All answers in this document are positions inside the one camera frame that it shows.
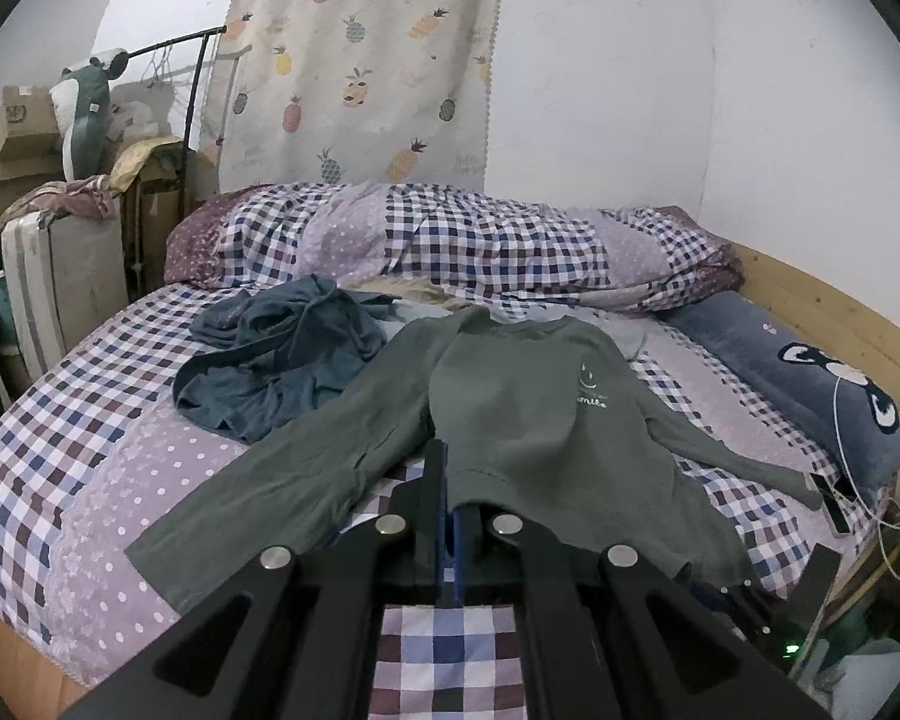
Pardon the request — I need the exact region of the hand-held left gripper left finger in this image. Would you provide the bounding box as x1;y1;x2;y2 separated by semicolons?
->
60;439;458;720

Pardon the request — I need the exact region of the pink cloth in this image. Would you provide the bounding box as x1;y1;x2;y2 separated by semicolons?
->
19;174;121;222

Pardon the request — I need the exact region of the green sweatshirt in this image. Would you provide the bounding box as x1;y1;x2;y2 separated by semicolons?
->
124;307;826;616

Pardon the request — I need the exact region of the checkered quilt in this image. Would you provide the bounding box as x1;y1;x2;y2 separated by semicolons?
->
163;180;745;316

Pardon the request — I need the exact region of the dark blue garment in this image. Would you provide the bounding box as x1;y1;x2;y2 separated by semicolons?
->
171;275;391;445

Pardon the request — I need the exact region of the white cable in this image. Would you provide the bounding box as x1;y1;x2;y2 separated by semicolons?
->
831;371;900;586

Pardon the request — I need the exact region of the pineapple print curtain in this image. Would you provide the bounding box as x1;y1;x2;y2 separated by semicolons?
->
214;0;522;196

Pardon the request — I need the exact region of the green and white plush toy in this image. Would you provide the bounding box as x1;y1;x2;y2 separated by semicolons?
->
49;47;130;182

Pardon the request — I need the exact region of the black phone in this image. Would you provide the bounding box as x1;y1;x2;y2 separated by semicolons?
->
810;472;860;537

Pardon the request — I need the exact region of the black metal rack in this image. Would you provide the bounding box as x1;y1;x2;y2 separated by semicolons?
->
124;26;230;203

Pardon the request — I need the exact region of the cardboard box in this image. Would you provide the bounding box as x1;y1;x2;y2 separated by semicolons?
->
0;82;72;256

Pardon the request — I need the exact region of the beige cloth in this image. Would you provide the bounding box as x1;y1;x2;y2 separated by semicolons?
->
356;277;488;312

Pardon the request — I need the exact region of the bed with checkered sheet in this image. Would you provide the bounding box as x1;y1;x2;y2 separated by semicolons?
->
0;281;897;720

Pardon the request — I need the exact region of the light grey garment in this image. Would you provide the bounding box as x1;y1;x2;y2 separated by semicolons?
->
375;298;650;361

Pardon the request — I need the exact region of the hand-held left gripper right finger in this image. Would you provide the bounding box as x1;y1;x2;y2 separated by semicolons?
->
454;502;833;720

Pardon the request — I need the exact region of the wooden bed frame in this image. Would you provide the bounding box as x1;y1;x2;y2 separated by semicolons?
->
724;240;900;616

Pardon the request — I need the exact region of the striped white suitcase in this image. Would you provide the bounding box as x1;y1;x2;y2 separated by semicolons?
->
0;202;132;383

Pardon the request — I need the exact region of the blue pillow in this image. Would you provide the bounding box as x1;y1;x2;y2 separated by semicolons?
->
664;289;900;500

